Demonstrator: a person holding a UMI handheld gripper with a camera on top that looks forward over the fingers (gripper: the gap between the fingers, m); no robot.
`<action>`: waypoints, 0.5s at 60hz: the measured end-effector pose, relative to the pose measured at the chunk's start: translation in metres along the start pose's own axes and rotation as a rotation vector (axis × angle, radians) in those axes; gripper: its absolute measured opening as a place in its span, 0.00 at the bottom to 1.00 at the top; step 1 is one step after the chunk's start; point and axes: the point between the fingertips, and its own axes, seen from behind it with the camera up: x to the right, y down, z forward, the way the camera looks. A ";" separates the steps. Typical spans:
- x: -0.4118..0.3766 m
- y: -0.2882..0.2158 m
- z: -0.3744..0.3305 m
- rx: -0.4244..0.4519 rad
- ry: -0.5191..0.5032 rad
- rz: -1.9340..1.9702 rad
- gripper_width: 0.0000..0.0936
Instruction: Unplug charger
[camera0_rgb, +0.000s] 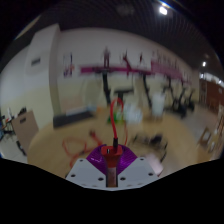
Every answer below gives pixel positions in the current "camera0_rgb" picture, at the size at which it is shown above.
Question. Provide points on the white plastic cup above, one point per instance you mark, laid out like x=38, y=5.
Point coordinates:
x=158, y=105

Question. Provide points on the red charger block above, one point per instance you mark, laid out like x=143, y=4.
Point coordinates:
x=112, y=156

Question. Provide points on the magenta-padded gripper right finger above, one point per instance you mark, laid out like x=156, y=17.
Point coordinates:
x=135, y=171

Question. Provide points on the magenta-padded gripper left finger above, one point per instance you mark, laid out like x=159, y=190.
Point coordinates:
x=88, y=171

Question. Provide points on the black exercise bike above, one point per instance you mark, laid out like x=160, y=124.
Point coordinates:
x=146, y=90
x=106, y=86
x=178, y=106
x=190, y=103

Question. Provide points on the round ceiling light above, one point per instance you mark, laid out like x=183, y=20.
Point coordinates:
x=163, y=10
x=204, y=63

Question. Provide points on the black flat mat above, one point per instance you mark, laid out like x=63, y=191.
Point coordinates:
x=73, y=119

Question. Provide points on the dark wall sign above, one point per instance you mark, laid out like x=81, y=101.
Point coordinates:
x=35, y=61

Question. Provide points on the wall poster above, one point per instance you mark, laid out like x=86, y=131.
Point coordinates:
x=68, y=65

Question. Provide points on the light wooden chair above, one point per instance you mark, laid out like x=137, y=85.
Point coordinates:
x=25, y=130

